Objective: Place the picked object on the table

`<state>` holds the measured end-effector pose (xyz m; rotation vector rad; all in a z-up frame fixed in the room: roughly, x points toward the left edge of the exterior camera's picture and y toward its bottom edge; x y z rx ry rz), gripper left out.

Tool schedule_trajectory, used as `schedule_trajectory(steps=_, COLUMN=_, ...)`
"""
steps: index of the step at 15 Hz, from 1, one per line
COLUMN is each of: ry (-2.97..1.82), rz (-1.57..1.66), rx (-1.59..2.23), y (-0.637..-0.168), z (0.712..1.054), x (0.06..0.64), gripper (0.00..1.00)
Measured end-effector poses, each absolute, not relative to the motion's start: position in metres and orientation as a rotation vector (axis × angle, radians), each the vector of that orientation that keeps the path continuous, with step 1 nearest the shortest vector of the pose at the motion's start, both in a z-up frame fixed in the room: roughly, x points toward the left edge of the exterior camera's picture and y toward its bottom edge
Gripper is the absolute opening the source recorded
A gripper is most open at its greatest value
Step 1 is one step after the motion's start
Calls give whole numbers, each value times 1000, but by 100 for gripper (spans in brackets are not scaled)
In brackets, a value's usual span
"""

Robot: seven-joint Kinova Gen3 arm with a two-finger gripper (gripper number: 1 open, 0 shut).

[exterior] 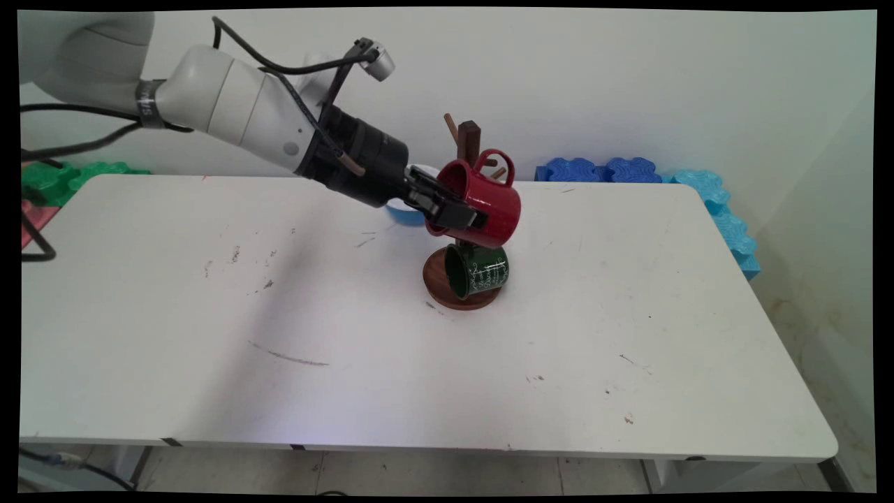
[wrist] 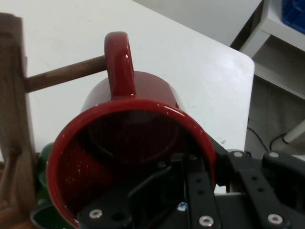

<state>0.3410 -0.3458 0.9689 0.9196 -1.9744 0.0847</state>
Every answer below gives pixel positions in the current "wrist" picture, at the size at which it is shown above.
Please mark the brown wooden mug tree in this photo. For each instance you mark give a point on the brown wooden mug tree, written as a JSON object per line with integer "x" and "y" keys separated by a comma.
{"x": 14, "y": 95}

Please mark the blue storage bin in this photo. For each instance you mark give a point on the blue storage bin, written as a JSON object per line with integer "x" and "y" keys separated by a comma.
{"x": 294, "y": 13}

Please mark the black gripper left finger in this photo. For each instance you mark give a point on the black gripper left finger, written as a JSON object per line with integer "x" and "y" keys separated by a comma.
{"x": 166, "y": 202}

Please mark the white furniture leg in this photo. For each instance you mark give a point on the white furniture leg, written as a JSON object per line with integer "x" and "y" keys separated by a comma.
{"x": 295, "y": 132}

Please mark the white shelf unit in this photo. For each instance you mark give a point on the white shelf unit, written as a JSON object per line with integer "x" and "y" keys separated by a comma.
{"x": 274, "y": 23}

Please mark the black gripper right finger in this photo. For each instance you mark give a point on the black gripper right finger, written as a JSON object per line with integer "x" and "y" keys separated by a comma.
{"x": 262, "y": 181}

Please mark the green mug with white print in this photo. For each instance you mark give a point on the green mug with white print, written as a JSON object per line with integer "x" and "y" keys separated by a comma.
{"x": 44, "y": 181}

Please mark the red enamel mug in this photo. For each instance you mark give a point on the red enamel mug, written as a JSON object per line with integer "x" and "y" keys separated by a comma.
{"x": 143, "y": 88}

